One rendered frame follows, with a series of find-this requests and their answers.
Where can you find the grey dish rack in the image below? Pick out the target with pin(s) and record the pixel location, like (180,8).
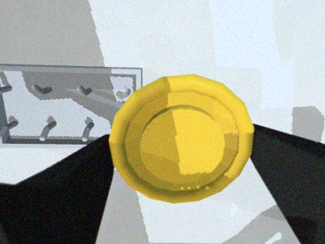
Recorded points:
(57,106)

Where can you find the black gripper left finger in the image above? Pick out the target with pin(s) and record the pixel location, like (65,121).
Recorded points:
(62,204)

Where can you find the yellow plate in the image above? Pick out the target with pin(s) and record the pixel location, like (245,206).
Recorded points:
(181,138)

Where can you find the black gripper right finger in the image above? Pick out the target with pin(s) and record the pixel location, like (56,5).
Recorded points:
(293,170)

